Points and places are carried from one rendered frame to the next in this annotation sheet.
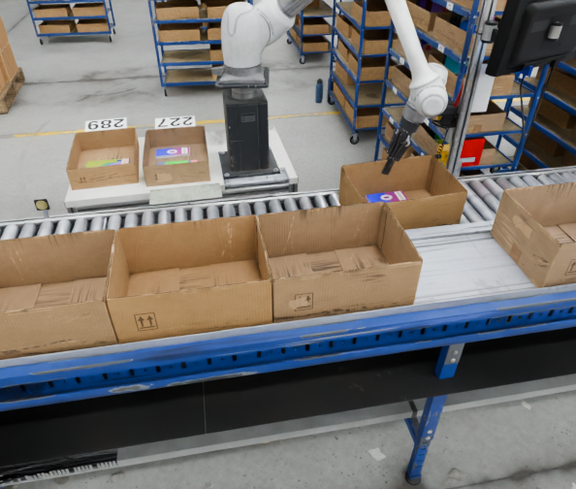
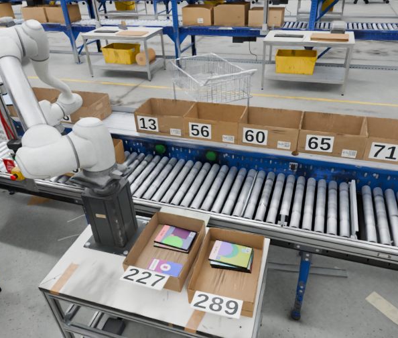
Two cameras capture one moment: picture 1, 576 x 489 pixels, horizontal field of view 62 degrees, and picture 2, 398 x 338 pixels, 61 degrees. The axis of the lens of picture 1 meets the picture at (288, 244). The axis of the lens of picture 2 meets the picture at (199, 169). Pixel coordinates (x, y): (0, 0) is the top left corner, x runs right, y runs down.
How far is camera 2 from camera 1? 3.23 m
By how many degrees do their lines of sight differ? 103
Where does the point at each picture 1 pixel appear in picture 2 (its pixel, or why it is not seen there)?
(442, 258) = (122, 125)
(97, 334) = (252, 119)
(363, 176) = not seen: hidden behind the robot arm
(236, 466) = not seen: hidden behind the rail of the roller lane
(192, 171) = (169, 218)
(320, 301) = (182, 110)
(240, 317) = (207, 116)
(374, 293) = (165, 108)
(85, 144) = (244, 310)
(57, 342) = (264, 122)
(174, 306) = (227, 109)
